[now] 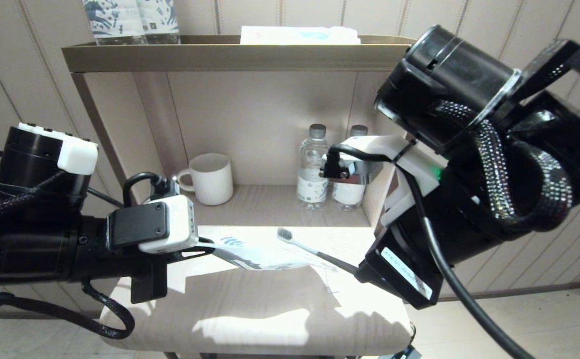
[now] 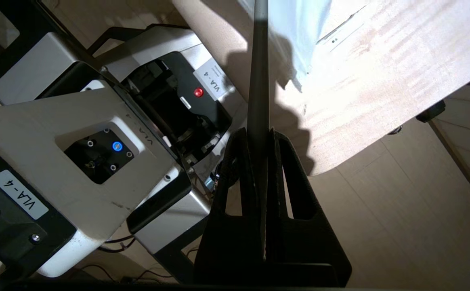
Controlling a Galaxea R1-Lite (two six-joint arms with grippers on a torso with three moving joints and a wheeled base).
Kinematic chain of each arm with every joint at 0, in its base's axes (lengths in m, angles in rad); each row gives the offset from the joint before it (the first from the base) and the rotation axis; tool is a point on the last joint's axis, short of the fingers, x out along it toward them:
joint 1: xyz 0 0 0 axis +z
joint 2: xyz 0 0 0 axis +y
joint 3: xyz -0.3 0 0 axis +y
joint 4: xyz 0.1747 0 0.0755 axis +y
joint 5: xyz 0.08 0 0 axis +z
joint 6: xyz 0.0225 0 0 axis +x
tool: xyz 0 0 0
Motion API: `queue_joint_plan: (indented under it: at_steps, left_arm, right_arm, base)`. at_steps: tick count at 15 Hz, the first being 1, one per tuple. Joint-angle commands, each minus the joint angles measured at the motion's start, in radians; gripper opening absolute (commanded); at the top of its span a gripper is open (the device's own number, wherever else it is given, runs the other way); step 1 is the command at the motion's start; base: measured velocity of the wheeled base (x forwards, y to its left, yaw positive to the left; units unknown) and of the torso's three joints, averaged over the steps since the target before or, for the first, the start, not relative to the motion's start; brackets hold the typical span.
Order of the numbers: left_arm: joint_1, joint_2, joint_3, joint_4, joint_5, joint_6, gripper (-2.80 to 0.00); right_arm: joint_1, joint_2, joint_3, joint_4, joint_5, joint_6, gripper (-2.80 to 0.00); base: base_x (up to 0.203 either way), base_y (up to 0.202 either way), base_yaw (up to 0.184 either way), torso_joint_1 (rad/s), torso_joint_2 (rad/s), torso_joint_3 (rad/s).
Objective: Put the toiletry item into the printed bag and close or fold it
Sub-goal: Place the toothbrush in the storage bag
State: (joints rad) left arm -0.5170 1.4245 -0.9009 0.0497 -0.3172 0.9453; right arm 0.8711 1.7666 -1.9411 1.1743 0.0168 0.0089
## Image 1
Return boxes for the small white sachet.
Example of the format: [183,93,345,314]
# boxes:
[320,269,341,296]

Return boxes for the grey white toothbrush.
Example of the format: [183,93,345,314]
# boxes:
[277,227,331,261]

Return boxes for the white blue horse print bag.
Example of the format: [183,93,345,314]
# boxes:
[190,234,339,273]

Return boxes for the clear water bottle black cap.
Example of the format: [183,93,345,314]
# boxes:
[296,124,332,210]
[332,125,373,211]

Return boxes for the white ribbed mug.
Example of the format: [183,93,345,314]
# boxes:
[177,153,234,206]

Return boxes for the beige wooden shelf cabinet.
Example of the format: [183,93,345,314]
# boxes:
[62,35,420,359]

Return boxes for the flat white blue packet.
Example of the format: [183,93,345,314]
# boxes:
[240,26,361,46]

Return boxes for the patterned bags on top shelf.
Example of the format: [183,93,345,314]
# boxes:
[83,0,147,46]

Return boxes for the black right camera cable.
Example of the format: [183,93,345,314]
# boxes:
[327,144,536,359]

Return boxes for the black camera cable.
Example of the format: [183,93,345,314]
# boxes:
[122,172,181,208]
[327,144,536,359]

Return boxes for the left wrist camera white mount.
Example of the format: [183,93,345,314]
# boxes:
[107,194,199,255]

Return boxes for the braided left arm cable sleeve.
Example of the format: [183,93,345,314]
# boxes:
[0,278,136,341]

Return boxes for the braided arm cable sleeve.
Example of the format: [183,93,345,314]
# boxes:
[0,278,136,341]
[434,99,576,233]

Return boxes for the black left camera cable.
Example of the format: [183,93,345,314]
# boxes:
[122,172,181,208]

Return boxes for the braided right arm cable sleeve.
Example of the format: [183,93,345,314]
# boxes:
[434,99,576,233]

